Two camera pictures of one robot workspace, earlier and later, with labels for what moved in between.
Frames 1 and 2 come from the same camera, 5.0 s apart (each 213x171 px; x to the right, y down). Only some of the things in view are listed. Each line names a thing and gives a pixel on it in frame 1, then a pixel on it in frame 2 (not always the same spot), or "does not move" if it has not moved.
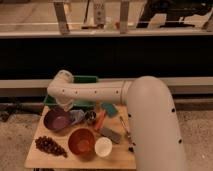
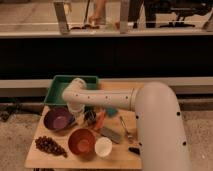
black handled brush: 131,149 does not move
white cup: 103,146 does not move
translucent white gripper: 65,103 to 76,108
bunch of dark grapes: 47,144 does not move
